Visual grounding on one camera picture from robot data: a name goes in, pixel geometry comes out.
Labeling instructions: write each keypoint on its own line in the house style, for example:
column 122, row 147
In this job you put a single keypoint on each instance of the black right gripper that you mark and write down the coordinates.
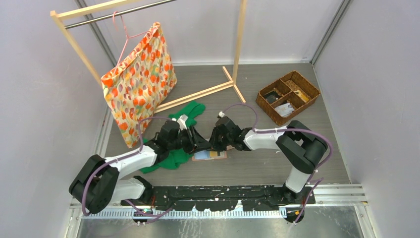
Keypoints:
column 216, row 146

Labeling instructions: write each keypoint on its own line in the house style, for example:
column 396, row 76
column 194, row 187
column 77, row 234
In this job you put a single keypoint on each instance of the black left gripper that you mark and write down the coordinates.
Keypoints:
column 200, row 143

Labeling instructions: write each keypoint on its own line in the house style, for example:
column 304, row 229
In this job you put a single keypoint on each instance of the pink leather card holder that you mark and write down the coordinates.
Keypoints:
column 204, row 155

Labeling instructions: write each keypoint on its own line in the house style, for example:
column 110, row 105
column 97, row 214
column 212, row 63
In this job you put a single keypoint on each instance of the gold striped credit card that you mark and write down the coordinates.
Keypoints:
column 217, row 154

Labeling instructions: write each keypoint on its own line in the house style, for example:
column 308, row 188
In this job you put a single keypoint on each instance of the woven wicker divided basket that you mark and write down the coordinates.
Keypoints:
column 285, row 86

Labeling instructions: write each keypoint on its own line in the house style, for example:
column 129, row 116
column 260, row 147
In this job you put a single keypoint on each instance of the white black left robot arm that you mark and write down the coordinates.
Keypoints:
column 101, row 180

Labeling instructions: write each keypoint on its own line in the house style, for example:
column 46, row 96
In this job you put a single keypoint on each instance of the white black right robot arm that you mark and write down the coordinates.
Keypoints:
column 305, row 149

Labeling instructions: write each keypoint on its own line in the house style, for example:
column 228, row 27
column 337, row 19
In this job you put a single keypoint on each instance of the black card in basket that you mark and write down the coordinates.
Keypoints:
column 272, row 96

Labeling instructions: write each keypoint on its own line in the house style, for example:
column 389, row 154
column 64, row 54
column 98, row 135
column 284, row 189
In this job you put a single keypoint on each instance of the white card in basket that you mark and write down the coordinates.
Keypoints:
column 285, row 110

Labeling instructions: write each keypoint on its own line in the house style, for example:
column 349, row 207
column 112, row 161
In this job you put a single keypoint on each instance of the tan card in basket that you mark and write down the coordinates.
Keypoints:
column 301, row 95

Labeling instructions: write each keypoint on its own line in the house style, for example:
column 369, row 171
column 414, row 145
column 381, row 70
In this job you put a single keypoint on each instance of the floral orange tote bag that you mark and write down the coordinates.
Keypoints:
column 139, row 84

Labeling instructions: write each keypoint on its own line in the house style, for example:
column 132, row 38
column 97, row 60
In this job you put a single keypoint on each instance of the wooden clothes rack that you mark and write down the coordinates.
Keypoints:
column 232, row 78

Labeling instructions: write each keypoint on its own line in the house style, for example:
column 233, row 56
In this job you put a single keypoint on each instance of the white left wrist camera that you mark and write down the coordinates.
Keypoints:
column 182, row 121

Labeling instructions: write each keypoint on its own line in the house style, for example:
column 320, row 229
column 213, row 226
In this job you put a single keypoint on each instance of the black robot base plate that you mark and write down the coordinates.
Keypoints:
column 222, row 198

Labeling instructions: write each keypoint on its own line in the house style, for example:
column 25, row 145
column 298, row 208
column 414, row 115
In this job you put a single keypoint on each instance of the aluminium frame rail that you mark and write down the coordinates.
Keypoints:
column 322, row 196

